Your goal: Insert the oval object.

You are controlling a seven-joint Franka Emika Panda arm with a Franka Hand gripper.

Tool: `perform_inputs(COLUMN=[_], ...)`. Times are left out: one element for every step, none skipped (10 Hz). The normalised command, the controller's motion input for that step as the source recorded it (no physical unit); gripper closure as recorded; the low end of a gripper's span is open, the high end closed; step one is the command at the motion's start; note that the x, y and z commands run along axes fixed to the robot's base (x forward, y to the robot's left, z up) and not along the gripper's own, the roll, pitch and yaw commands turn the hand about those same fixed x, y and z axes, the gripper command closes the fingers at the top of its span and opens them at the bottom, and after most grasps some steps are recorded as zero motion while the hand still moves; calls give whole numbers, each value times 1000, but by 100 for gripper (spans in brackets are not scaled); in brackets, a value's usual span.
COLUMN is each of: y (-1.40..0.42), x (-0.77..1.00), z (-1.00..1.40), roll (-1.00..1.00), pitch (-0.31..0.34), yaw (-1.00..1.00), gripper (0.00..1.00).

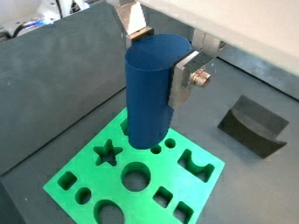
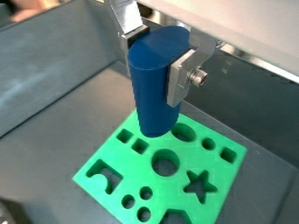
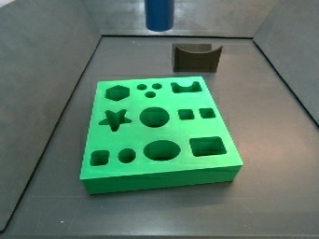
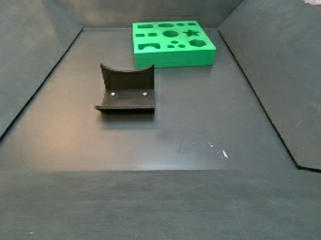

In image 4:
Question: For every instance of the green shape sorter block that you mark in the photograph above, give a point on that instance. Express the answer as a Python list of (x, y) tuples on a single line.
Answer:
[(171, 44)]

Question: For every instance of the black curved holder stand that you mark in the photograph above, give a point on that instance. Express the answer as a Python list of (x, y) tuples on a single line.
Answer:
[(127, 83)]

